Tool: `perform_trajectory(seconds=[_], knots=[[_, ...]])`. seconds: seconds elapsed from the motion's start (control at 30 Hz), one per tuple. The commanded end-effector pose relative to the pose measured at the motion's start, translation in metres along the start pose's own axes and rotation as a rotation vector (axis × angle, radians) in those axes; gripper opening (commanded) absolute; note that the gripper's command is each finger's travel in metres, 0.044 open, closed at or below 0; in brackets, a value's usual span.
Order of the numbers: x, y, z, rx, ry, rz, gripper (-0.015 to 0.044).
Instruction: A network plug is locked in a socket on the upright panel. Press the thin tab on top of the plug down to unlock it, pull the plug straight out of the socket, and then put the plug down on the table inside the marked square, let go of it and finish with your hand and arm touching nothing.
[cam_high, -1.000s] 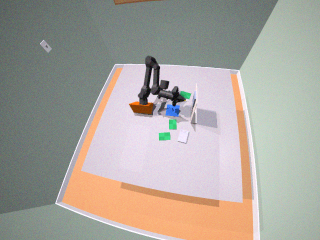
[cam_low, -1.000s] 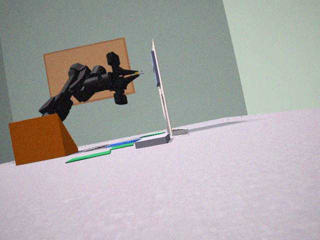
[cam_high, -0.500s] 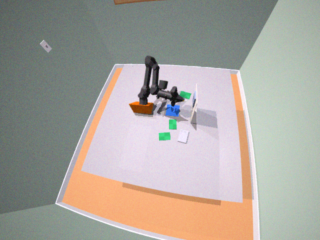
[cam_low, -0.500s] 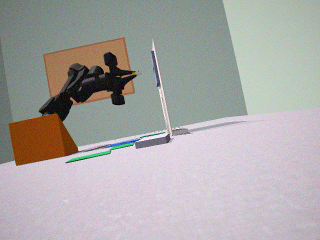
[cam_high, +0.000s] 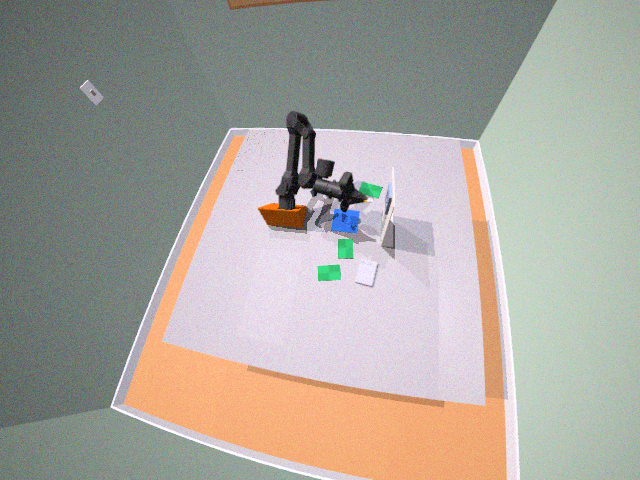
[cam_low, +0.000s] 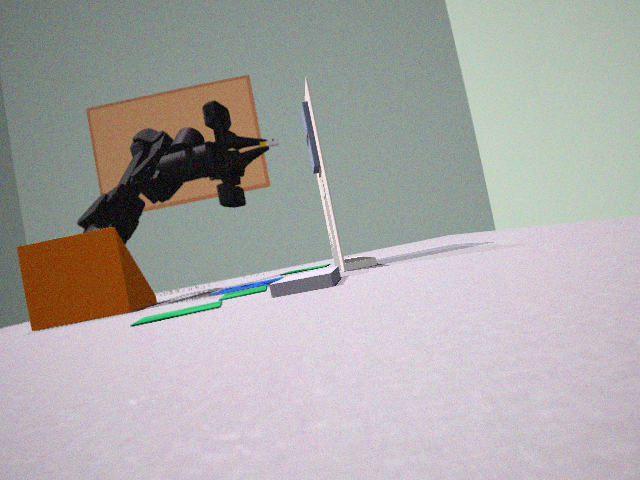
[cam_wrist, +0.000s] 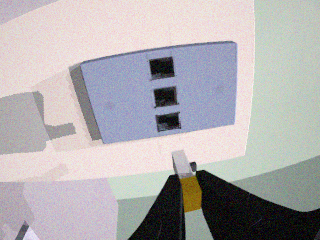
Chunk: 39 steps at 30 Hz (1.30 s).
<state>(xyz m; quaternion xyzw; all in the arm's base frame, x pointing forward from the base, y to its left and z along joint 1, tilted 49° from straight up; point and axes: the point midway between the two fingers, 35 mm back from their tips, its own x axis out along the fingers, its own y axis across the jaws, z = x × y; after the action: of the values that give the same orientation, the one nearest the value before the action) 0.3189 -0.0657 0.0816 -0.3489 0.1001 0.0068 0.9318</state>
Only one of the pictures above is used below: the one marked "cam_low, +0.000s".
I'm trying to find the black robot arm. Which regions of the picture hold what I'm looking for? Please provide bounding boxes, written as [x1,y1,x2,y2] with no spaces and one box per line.
[77,127,205,245]

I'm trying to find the blue flat square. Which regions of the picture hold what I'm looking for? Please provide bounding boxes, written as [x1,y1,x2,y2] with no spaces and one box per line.
[210,277,283,296]

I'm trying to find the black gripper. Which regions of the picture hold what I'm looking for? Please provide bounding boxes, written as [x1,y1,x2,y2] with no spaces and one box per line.
[181,101,269,208]

